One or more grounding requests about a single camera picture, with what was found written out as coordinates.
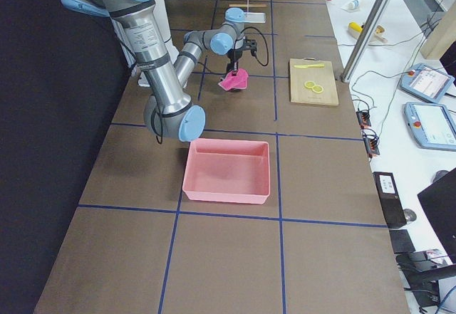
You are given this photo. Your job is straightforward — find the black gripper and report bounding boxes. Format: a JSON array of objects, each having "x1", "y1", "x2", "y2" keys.
[{"x1": 225, "y1": 48, "x2": 244, "y2": 76}]

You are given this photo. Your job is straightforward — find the pink microfibre cloth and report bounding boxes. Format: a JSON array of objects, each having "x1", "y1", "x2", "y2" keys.
[{"x1": 218, "y1": 68, "x2": 249, "y2": 91}]

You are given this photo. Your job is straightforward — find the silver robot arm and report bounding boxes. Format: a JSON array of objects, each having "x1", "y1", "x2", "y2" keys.
[{"x1": 61, "y1": 0, "x2": 246, "y2": 142}]

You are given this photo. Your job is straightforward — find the white towel rack stand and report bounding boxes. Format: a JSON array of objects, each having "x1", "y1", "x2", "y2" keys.
[{"x1": 225, "y1": 0, "x2": 267, "y2": 23}]

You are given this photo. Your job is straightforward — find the rear lemon slice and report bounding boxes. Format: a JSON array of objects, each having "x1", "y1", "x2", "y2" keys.
[{"x1": 304, "y1": 80, "x2": 316, "y2": 89}]

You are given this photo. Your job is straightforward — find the lemon slice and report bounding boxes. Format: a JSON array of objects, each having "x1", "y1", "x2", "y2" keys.
[
  {"x1": 304, "y1": 80, "x2": 316, "y2": 89},
  {"x1": 312, "y1": 85, "x2": 324, "y2": 94}
]

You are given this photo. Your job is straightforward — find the yellow plastic knife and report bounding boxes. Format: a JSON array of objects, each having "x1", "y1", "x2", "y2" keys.
[{"x1": 293, "y1": 63, "x2": 325, "y2": 69}]

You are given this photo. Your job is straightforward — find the front lemon slice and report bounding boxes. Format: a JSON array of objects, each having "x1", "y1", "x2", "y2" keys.
[{"x1": 312, "y1": 85, "x2": 324, "y2": 94}]

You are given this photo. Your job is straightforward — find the bamboo cutting board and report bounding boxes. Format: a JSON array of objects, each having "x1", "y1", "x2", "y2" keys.
[{"x1": 289, "y1": 58, "x2": 339, "y2": 107}]

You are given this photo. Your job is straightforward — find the pink plastic bin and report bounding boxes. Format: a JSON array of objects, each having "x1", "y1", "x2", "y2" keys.
[{"x1": 182, "y1": 138, "x2": 271, "y2": 204}]

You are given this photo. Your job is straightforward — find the yellow toy on stand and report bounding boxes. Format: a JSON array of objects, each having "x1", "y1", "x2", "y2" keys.
[{"x1": 347, "y1": 21, "x2": 388, "y2": 44}]

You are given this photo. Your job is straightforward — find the white plastic bottle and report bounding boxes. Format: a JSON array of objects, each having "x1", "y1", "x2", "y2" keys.
[{"x1": 346, "y1": 0, "x2": 361, "y2": 11}]

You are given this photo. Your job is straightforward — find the upper black orange connector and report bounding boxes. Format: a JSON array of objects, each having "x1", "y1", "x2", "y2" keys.
[{"x1": 356, "y1": 110, "x2": 371, "y2": 128}]

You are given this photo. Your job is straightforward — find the black orange connector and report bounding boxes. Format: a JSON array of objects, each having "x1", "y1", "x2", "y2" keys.
[
  {"x1": 356, "y1": 110, "x2": 371, "y2": 128},
  {"x1": 362, "y1": 130, "x2": 380, "y2": 157}
]

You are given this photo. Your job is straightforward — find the lower black orange connector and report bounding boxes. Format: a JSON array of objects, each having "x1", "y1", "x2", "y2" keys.
[{"x1": 362, "y1": 130, "x2": 380, "y2": 157}]

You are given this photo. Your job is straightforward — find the upper teach pendant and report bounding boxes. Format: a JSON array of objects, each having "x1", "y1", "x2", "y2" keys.
[{"x1": 400, "y1": 63, "x2": 455, "y2": 103}]

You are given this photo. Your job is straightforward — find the teach pendant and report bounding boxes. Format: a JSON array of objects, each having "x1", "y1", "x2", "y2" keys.
[
  {"x1": 400, "y1": 63, "x2": 455, "y2": 103},
  {"x1": 403, "y1": 102, "x2": 455, "y2": 151}
]

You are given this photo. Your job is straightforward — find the lower teach pendant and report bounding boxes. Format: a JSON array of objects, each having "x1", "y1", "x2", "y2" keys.
[{"x1": 403, "y1": 102, "x2": 455, "y2": 151}]

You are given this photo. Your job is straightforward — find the black box with label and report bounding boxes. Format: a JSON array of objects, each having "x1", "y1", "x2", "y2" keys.
[{"x1": 373, "y1": 172, "x2": 407, "y2": 229}]

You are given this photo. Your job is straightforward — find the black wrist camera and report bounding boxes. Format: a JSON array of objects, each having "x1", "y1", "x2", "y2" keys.
[{"x1": 242, "y1": 38, "x2": 257, "y2": 57}]

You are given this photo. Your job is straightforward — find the black braided camera cable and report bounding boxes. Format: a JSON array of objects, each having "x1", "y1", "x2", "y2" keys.
[{"x1": 242, "y1": 26, "x2": 270, "y2": 68}]

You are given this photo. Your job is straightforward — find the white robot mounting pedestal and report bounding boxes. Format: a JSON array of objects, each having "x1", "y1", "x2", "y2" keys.
[{"x1": 135, "y1": 0, "x2": 181, "y2": 88}]

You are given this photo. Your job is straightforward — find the aluminium frame post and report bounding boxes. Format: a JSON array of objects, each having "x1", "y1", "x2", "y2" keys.
[{"x1": 341, "y1": 0, "x2": 390, "y2": 83}]

